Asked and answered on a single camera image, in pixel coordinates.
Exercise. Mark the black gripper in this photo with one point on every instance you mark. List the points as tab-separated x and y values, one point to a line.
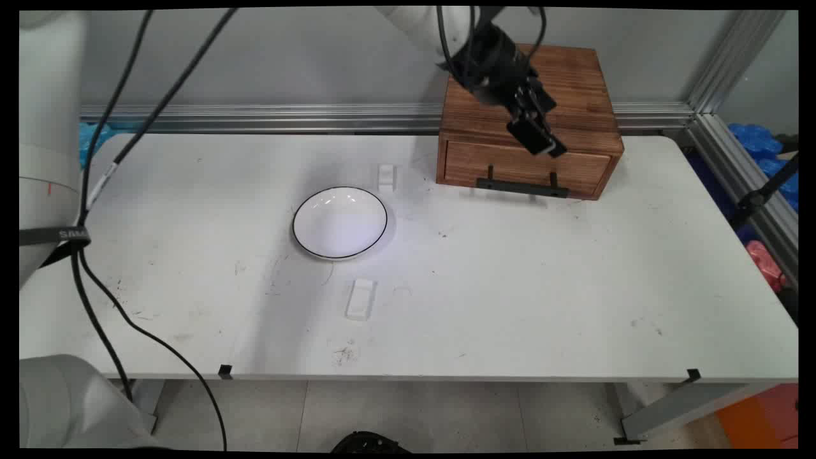
497	60

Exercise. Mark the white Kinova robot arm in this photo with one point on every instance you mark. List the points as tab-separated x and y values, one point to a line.
44	159

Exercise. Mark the brown wooden drawer cabinet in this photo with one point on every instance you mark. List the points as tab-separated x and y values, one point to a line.
574	89

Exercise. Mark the small white block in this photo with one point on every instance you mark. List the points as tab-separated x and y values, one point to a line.
386	177

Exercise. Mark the large blue plastic bag pile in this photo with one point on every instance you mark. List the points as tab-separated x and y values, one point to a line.
758	143

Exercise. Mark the white bowl with black rim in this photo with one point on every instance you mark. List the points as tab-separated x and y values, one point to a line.
340	223

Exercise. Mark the black stand pole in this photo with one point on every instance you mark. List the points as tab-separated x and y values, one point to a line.
758	197

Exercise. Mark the long white block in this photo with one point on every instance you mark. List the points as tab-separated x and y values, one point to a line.
361	299

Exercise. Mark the pink plastic bag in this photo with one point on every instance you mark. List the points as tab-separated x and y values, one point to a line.
765	264

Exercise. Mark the black table edge clip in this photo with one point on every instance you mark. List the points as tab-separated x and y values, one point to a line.
225	371
693	375

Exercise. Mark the grey table leg with foot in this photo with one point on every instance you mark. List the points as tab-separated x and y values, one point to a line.
682	408

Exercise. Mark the black round floor object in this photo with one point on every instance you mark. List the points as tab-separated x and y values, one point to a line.
370	443

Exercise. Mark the orange box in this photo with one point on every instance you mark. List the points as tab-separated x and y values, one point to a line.
762	414

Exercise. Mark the small blue plastic bag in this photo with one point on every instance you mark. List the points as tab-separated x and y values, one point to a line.
95	140

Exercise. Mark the grey upright table leg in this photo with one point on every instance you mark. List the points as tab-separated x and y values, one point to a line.
146	401

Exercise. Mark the slanted aluminium frame rail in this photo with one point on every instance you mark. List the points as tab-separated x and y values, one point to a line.
746	172

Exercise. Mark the upright aluminium frame post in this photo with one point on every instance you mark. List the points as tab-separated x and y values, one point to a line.
739	57

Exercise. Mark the horizontal aluminium frame rail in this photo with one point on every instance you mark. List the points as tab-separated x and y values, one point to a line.
287	118

